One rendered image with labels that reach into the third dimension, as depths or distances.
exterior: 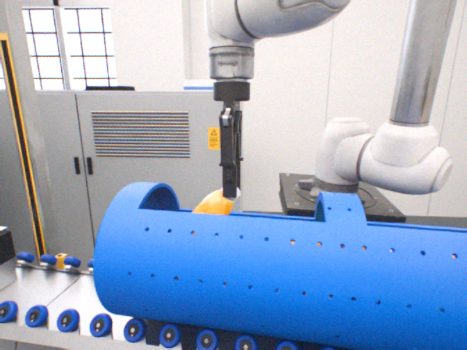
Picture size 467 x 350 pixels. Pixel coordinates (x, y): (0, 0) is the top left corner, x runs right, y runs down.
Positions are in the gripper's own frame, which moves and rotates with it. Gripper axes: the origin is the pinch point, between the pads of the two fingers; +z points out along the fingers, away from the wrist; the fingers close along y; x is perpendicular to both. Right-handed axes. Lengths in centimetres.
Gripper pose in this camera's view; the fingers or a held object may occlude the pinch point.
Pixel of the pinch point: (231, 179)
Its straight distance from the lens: 65.9
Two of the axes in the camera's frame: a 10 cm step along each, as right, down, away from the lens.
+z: 0.0, 9.7, 2.4
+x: 9.8, 0.4, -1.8
